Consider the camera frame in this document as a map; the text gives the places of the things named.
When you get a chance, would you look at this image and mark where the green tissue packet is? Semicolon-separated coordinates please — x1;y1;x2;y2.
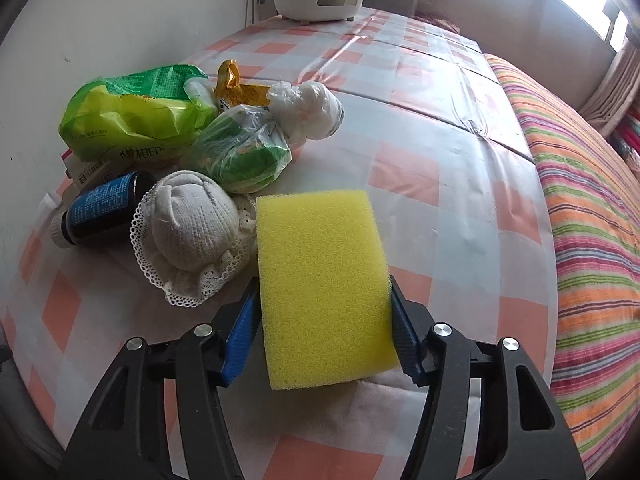
59;62;219;170

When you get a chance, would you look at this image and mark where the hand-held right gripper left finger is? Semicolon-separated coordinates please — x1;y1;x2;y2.
60;280;261;480

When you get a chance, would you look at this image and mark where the bed with striped sheet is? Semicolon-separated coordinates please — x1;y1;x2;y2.
482;52;640;480

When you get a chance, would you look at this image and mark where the white plastic bag ball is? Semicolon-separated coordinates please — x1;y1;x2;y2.
267;80;346;148

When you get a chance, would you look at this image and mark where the striped beige curtain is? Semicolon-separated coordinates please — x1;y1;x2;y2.
580;40;640;136

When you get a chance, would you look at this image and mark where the yellow plastic bag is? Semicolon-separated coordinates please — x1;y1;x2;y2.
215;59;271;111

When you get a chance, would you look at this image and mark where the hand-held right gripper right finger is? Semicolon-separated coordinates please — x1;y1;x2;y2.
389;275;587;480

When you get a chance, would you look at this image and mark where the white box with red label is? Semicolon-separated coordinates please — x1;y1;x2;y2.
59;147;115;185

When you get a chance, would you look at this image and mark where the checked orange white tablecloth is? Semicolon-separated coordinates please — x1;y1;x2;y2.
0;7;558;480

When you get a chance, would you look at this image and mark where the yellow sponge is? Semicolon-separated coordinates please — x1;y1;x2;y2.
255;189;401;391

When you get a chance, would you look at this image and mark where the pink cloth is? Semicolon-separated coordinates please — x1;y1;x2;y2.
415;12;466;33

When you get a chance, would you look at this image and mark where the white lace sock ball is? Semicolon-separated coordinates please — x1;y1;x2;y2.
130;170;259;307

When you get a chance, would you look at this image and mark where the brown bottle with blue label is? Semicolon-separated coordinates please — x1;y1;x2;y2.
50;170;157;249

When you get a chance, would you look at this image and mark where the green clear plastic bag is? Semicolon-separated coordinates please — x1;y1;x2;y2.
192;104;292;195

